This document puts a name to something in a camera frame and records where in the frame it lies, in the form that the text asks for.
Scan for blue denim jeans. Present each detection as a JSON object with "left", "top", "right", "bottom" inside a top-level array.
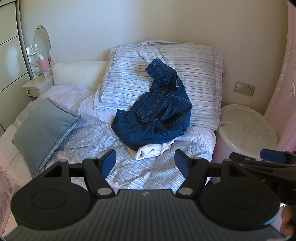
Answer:
[{"left": 111, "top": 58, "right": 193, "bottom": 151}]

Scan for round mirror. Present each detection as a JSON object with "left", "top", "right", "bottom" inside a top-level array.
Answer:
[{"left": 34, "top": 25, "right": 52, "bottom": 61}]

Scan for white nightstand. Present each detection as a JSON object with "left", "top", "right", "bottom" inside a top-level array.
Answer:
[{"left": 22, "top": 75, "right": 55, "bottom": 98}]

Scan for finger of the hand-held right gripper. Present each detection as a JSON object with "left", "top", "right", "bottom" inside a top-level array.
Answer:
[
  {"left": 229, "top": 152, "right": 296, "bottom": 174},
  {"left": 259, "top": 149, "right": 296, "bottom": 165}
]

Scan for person's right hand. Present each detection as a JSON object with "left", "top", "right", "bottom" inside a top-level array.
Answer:
[{"left": 279, "top": 205, "right": 295, "bottom": 237}]

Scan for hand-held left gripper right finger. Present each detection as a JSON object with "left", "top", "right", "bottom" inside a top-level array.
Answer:
[{"left": 174, "top": 149, "right": 249, "bottom": 197}]

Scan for grey pillow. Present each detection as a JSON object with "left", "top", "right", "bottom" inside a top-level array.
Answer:
[{"left": 12, "top": 97, "right": 81, "bottom": 176}]

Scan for beige wall socket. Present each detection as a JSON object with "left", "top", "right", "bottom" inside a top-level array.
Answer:
[{"left": 245, "top": 84, "right": 256, "bottom": 97}]

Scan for pink cloth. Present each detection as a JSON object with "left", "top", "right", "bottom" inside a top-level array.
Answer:
[{"left": 0, "top": 169, "right": 22, "bottom": 232}]

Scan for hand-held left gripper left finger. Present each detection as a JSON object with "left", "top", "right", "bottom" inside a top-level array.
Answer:
[{"left": 43, "top": 149, "right": 116, "bottom": 198}]

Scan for white round plastic bin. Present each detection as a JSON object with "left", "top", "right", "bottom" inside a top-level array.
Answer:
[{"left": 211, "top": 104, "right": 278, "bottom": 186}]

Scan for striped pillow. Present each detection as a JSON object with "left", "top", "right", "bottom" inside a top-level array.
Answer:
[{"left": 93, "top": 40, "right": 225, "bottom": 129}]

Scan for pink cup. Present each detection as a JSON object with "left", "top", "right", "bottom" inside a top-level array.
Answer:
[{"left": 38, "top": 58, "right": 51, "bottom": 71}]

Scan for white padded headboard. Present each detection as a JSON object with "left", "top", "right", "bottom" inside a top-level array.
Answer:
[{"left": 52, "top": 60, "right": 109, "bottom": 90}]

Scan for pink curtain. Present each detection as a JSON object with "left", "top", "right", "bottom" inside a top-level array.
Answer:
[{"left": 264, "top": 0, "right": 296, "bottom": 153}]

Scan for beige wall switch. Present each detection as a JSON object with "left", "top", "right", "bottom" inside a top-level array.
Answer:
[{"left": 234, "top": 81, "right": 247, "bottom": 94}]

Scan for white wardrobe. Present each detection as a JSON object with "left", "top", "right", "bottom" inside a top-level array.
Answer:
[{"left": 0, "top": 0, "right": 30, "bottom": 137}]

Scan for white garment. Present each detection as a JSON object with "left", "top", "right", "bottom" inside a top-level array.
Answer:
[{"left": 134, "top": 142, "right": 173, "bottom": 161}]

